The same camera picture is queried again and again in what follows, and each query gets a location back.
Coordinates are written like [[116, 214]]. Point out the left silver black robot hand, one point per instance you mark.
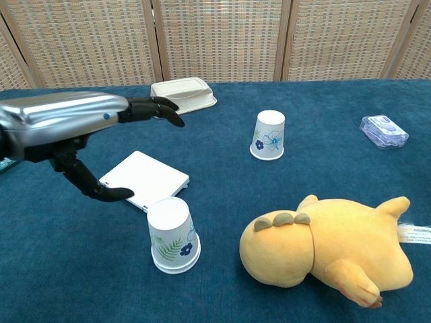
[[60, 114]]

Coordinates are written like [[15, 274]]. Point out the white paper cup blue flower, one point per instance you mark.
[[269, 131]]

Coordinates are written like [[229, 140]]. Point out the woven rattan screen panel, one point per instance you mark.
[[87, 40], [219, 37], [419, 50], [343, 37], [8, 64]]

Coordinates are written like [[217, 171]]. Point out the white flat plastic box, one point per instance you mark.
[[148, 175]]

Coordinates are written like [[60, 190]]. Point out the beige pulp lidded container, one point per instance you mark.
[[188, 91]]

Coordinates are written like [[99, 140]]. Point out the blue carpet table cloth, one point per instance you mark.
[[215, 188]]

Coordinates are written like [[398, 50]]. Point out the yellow plush dinosaur toy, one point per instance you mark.
[[336, 245]]

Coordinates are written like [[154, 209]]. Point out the clear box purple floss picks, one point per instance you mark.
[[384, 131]]

